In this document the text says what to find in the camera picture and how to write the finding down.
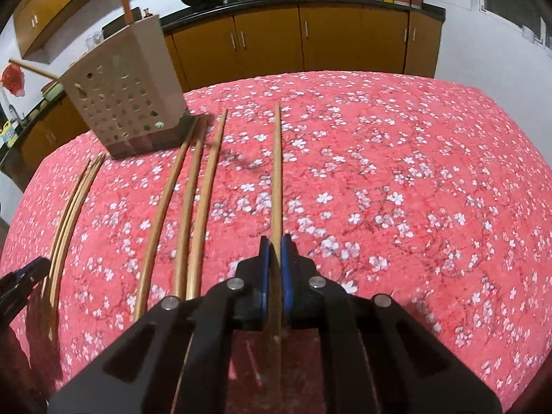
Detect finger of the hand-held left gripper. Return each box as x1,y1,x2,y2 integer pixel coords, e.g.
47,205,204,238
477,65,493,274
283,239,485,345
0,257,51,312

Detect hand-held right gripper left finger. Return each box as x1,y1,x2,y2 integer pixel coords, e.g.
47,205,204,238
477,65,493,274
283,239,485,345
47,236,270,414

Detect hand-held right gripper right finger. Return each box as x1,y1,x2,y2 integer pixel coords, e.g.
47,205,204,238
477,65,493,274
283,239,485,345
282,235,503,414

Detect beige perforated utensil holder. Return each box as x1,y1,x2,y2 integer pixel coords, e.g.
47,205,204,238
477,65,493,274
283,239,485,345
58,14,196,159

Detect red floral tablecloth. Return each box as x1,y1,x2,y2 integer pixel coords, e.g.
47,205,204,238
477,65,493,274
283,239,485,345
0,71,552,414

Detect green basin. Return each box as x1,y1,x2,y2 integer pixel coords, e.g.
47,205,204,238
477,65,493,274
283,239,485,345
41,81,65,103

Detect red hanging plastic bag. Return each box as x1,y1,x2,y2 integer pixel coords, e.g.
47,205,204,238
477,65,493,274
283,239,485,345
1,64,27,96

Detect brown wooden base cabinets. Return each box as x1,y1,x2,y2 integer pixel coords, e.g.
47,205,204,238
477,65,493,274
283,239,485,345
19,2,445,169

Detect dark cutting board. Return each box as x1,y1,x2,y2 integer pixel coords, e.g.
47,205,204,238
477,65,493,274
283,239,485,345
102,7,143,39

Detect brown wooden wall cabinet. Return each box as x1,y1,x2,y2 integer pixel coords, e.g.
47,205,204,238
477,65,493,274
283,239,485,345
13,0,118,58

